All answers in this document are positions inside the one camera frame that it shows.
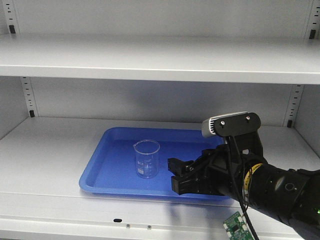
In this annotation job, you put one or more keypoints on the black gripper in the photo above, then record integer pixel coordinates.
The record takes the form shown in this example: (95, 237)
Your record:
(215, 173)

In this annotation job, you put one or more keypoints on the clear glass beaker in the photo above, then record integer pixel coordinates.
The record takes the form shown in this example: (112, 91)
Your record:
(147, 158)

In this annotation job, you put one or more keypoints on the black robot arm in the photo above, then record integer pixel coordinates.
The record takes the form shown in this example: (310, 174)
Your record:
(291, 197)

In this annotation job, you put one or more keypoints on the white cabinet shelf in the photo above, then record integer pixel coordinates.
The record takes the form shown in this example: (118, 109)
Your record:
(158, 58)

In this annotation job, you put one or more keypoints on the blue plastic tray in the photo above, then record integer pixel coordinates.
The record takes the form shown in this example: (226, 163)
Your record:
(133, 162)

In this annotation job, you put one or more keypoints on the green circuit board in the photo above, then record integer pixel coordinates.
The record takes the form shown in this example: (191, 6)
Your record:
(236, 228)

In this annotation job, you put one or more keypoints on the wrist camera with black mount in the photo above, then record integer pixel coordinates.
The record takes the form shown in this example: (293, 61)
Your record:
(240, 130)

